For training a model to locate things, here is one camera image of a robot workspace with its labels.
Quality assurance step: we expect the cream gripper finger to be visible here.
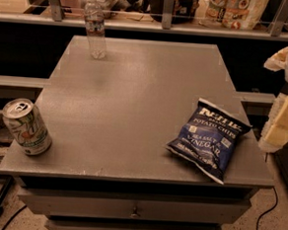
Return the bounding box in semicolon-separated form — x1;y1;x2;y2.
258;93;288;153
264;46;288;72

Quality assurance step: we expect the blue potato chip bag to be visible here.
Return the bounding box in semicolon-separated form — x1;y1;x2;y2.
167;98;251;185

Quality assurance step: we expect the colourful snack bag on shelf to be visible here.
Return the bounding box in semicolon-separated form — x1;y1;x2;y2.
199;0;268;31

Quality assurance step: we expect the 7up soda can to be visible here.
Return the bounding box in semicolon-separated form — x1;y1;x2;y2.
2;99;51;156

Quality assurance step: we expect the upper cabinet drawer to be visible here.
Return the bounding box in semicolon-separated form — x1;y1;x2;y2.
18;188;251;224

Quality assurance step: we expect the grey drawer cabinet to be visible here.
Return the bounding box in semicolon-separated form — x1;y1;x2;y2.
0;37;274;228

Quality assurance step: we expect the clear plastic water bottle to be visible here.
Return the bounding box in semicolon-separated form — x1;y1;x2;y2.
84;0;107;59

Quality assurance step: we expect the black cable right floor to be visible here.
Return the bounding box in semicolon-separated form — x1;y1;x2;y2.
254;186;280;230

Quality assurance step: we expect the metal shelf rail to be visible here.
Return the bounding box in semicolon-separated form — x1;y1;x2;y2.
0;0;288;39

